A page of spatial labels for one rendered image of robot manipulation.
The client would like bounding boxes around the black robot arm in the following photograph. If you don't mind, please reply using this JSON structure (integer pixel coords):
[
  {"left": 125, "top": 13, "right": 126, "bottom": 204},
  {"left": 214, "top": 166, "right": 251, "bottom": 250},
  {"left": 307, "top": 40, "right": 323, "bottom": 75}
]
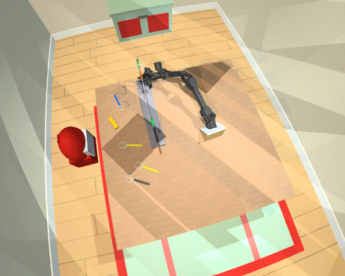
[{"left": 145, "top": 62, "right": 217, "bottom": 129}]

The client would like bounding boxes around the yellow rectangular bar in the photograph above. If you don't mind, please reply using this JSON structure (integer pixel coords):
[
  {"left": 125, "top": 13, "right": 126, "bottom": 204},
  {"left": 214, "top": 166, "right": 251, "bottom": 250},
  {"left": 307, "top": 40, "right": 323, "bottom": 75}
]
[{"left": 108, "top": 117, "right": 118, "bottom": 129}]

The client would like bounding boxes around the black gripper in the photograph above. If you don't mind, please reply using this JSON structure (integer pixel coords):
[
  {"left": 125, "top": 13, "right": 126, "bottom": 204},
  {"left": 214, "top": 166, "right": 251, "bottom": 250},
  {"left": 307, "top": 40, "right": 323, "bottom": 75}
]
[{"left": 138, "top": 67, "right": 157, "bottom": 88}]

